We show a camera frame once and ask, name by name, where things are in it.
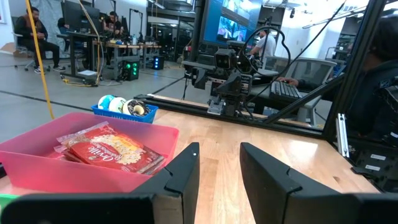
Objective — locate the person's hand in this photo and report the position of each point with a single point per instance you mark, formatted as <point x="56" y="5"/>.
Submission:
<point x="287" y="81"/>

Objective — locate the silver metal bracket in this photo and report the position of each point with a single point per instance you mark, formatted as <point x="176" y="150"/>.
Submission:
<point x="342" y="137"/>

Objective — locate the wooden-top workbench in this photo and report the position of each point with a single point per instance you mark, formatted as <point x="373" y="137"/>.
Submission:
<point x="124" y="46"/>

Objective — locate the computer tower green lights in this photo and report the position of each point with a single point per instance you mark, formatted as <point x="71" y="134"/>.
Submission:
<point x="130" y="70"/>

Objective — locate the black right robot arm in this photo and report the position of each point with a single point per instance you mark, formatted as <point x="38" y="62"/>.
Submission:
<point x="231" y="105"/>

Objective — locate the black aluminium table frame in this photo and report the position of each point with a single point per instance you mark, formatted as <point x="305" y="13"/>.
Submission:
<point x="357" y="62"/>

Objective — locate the red popcorn packet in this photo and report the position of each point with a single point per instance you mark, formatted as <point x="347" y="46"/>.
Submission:
<point x="105" y="155"/>
<point x="157" y="161"/>

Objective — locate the black box white labels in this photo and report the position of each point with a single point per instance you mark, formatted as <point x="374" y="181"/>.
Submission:
<point x="373" y="174"/>

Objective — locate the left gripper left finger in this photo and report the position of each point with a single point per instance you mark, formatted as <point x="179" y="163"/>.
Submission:
<point x="93" y="210"/>

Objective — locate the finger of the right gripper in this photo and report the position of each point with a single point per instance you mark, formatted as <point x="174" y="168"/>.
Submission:
<point x="199" y="79"/>
<point x="245" y="84"/>

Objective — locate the grey mesh office chair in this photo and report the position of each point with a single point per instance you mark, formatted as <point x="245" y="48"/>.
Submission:
<point x="311" y="71"/>

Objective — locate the computer tower blue lights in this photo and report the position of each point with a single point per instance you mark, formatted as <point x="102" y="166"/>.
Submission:
<point x="158" y="62"/>

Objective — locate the green plastic basket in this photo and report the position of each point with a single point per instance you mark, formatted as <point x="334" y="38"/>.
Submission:
<point x="4" y="200"/>

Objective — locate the black desk monitor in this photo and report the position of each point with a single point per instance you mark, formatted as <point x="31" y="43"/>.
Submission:
<point x="77" y="17"/>

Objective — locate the black keyboard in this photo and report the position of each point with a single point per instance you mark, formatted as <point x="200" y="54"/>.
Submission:
<point x="284" y="91"/>

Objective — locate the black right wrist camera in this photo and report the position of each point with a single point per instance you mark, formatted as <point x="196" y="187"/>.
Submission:
<point x="224" y="59"/>

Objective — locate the black monitor stand post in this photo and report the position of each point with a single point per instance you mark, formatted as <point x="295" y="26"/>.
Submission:
<point x="197" y="25"/>

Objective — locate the blue plastic basket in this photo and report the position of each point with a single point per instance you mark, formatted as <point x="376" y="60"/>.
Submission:
<point x="136" y="119"/>

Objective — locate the person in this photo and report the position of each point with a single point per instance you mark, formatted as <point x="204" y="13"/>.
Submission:
<point x="31" y="31"/>
<point x="113" y="25"/>
<point x="382" y="81"/>
<point x="267" y="45"/>

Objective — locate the large blue-screen monitor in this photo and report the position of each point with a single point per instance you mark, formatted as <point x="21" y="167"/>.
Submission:
<point x="230" y="21"/>

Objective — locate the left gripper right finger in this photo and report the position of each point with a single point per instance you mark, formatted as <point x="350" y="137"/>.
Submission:
<point x="311" y="208"/>

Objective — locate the pink plastic bin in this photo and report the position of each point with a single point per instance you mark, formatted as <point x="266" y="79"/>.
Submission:
<point x="31" y="168"/>

